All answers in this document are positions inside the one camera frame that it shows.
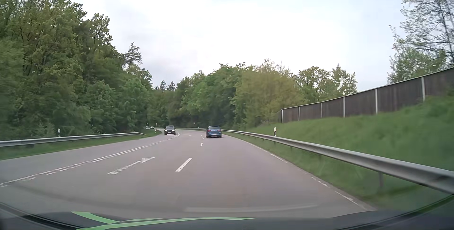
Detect wood of light green trees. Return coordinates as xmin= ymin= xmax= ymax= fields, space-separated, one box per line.
xmin=156 ymin=59 xmax=359 ymax=130

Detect blue car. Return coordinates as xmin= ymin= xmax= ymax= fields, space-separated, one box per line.
xmin=206 ymin=126 xmax=223 ymax=139

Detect road markings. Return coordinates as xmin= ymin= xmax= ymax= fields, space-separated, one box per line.
xmin=0 ymin=131 xmax=366 ymax=210

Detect grey asphalt road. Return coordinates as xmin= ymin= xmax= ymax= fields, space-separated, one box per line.
xmin=0 ymin=128 xmax=377 ymax=220

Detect car's own bonnet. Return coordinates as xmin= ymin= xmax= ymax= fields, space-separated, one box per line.
xmin=0 ymin=194 xmax=454 ymax=230

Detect brown noise barrier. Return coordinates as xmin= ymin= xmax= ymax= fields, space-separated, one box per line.
xmin=268 ymin=67 xmax=454 ymax=124

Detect grassy bank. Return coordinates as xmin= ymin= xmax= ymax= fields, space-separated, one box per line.
xmin=223 ymin=95 xmax=454 ymax=211

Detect dense green wood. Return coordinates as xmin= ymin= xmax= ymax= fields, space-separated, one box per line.
xmin=0 ymin=0 xmax=167 ymax=141

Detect grass verge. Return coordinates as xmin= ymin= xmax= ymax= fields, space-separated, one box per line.
xmin=0 ymin=129 xmax=163 ymax=161

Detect birch trees behind barrier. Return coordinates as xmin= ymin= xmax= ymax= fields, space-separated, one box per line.
xmin=387 ymin=0 xmax=454 ymax=84

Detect long metal guard rail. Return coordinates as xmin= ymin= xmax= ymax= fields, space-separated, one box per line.
xmin=184 ymin=127 xmax=454 ymax=195

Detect short metal guard rail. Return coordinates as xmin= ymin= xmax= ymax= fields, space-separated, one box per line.
xmin=0 ymin=132 xmax=146 ymax=148

